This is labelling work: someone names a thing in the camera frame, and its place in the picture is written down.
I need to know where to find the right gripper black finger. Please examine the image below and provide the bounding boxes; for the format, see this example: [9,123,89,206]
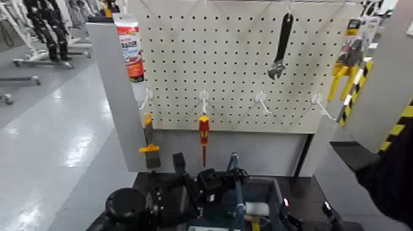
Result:
[321,200,345,231]
[278,197,294,231]

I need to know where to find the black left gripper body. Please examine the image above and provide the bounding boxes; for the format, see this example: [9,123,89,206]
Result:
[197,167,229,208]

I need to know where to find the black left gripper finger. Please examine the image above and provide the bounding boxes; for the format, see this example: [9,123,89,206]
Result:
[226,166,250,189]
[172,152,187,176]

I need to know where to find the person's black sleeved forearm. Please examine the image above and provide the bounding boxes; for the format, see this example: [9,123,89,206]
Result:
[355,123,413,227]

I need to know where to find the blue grey plastic crate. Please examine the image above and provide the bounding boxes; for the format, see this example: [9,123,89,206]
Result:
[187,175,289,231]

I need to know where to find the white roll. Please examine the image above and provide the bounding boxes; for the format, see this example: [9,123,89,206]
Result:
[245,202,270,217]

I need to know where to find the scraper with yellow guard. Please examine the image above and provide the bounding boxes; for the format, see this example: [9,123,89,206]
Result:
[138,112,162,170]

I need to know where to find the red yellow screwdriver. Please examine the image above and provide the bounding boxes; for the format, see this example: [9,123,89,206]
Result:
[198,115,210,168]

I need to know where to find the white pegboard hook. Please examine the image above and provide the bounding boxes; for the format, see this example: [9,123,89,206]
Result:
[254,91,272,115]
[199,90,210,114]
[139,88,154,111]
[311,93,338,122]

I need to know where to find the grey metal display stand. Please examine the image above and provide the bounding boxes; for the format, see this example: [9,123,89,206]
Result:
[86,0,413,214]

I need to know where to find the yellow black hazard tape strip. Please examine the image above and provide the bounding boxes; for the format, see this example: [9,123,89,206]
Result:
[378,99,413,154]
[336,60,374,127]

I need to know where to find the beige perforated pegboard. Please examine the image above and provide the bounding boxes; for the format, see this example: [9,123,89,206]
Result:
[135,0,364,135]

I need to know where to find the red white sealant tube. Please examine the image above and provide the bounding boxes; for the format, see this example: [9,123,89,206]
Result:
[112,12,145,84]

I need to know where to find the black white robot on stand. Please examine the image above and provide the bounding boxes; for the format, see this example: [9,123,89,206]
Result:
[23,0,71,63]

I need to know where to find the yellow handled pliers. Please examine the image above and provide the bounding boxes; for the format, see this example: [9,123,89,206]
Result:
[326,17,375,103]

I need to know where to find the adjustable wrench with black handle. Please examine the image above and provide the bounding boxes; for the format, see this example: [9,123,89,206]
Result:
[267,12,295,81]

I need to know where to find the grey wheeled base frame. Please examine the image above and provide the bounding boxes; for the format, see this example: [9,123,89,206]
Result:
[12,50,93,69]

